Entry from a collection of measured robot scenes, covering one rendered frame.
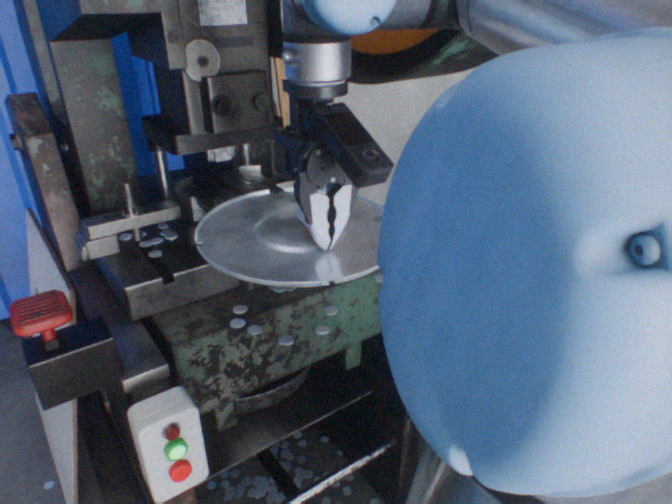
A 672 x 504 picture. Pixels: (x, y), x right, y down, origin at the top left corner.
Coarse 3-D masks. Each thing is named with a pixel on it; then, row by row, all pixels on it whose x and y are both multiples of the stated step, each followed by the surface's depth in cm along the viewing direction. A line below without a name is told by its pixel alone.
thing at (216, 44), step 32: (192, 0) 70; (224, 0) 72; (256, 0) 75; (192, 32) 72; (224, 32) 74; (256, 32) 77; (192, 64) 72; (224, 64) 76; (256, 64) 79; (160, 96) 83; (192, 96) 75; (224, 96) 74; (256, 96) 77; (192, 128) 77; (224, 128) 77
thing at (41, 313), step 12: (24, 300) 61; (36, 300) 61; (48, 300) 61; (60, 300) 61; (12, 312) 59; (24, 312) 59; (36, 312) 59; (48, 312) 59; (60, 312) 59; (12, 324) 57; (24, 324) 57; (36, 324) 57; (48, 324) 58; (60, 324) 58; (48, 336) 61
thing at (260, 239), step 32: (256, 192) 83; (288, 192) 84; (320, 192) 85; (224, 224) 74; (256, 224) 74; (288, 224) 73; (352, 224) 75; (224, 256) 66; (256, 256) 66; (288, 256) 66; (320, 256) 66; (352, 256) 67
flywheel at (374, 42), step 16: (368, 32) 98; (384, 32) 94; (400, 32) 91; (416, 32) 88; (432, 32) 85; (448, 32) 86; (352, 48) 103; (368, 48) 99; (384, 48) 95; (400, 48) 92; (416, 48) 92; (432, 48) 96
